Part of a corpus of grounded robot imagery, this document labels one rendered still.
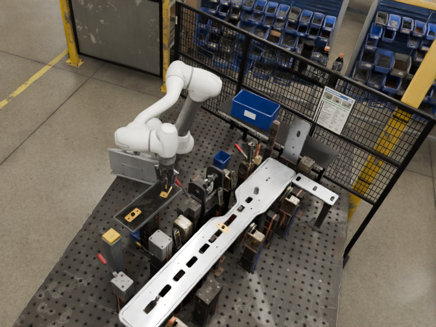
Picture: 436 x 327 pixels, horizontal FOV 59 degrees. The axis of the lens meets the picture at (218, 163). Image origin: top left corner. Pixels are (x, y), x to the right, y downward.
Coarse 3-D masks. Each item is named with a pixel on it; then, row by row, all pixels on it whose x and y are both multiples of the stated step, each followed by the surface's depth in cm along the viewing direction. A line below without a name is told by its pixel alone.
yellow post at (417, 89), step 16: (432, 48) 199; (432, 64) 203; (416, 80) 212; (432, 80) 208; (416, 96) 217; (400, 112) 228; (400, 128) 233; (384, 144) 245; (368, 176) 266; (352, 208) 291
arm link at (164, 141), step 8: (160, 128) 174; (168, 128) 175; (152, 136) 177; (160, 136) 174; (168, 136) 174; (176, 136) 178; (152, 144) 177; (160, 144) 176; (168, 144) 176; (176, 144) 180; (160, 152) 180; (168, 152) 180
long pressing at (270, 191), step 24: (264, 168) 250; (288, 168) 253; (240, 192) 234; (264, 192) 237; (240, 216) 222; (192, 240) 207; (216, 240) 209; (168, 264) 196; (144, 288) 186; (192, 288) 190; (120, 312) 177; (168, 312) 180
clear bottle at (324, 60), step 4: (328, 48) 240; (324, 52) 241; (320, 56) 244; (324, 56) 242; (328, 56) 243; (320, 60) 245; (324, 60) 243; (320, 64) 246; (324, 64) 245; (316, 72) 251; (320, 72) 249
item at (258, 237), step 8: (248, 232) 210; (256, 232) 210; (248, 240) 213; (256, 240) 208; (248, 248) 218; (256, 248) 213; (248, 256) 223; (240, 264) 233; (248, 264) 227; (248, 272) 231
